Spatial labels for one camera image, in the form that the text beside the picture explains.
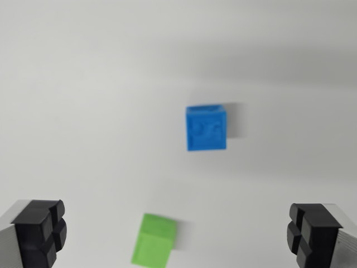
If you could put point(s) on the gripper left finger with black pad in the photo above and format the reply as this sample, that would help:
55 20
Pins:
30 237

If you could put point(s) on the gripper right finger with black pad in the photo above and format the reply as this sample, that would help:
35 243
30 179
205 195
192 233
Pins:
318 237

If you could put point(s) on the blue embossed soft cube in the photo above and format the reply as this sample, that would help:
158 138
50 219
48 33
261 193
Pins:
206 129

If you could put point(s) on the green soft cube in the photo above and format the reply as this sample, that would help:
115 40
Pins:
153 243

